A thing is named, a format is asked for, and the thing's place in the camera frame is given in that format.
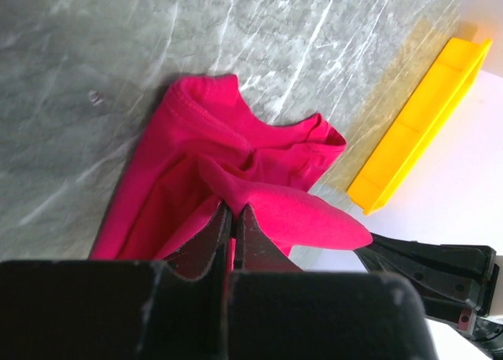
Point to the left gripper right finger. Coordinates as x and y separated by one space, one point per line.
265 297

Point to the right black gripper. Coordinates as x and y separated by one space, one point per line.
457 282

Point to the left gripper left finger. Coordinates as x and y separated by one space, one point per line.
189 307

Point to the pink t shirt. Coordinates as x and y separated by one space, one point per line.
203 148

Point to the yellow plastic tray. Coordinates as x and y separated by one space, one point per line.
441 90

